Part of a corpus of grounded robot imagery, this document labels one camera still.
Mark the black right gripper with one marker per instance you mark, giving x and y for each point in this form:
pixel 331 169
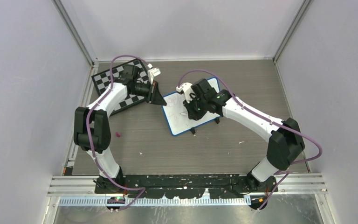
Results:
pixel 193 114

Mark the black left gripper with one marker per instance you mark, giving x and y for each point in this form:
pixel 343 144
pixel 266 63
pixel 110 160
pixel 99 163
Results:
pixel 154 96

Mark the blue framed whiteboard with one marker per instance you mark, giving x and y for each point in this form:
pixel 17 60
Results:
pixel 178 124

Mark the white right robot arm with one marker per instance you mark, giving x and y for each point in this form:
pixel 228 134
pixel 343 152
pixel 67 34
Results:
pixel 282 136

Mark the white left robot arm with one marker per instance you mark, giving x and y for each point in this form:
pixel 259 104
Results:
pixel 91 124

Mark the black white chessboard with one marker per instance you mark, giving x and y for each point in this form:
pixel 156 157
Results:
pixel 116 86

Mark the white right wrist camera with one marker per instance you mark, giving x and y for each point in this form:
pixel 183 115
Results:
pixel 186 90

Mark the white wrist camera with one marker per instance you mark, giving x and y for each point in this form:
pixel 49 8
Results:
pixel 186 90
pixel 152 72

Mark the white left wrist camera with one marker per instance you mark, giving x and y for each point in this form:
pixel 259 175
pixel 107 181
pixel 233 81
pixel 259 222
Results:
pixel 152 72

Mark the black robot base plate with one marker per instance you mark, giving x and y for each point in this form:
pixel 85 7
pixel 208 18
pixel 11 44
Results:
pixel 218 186

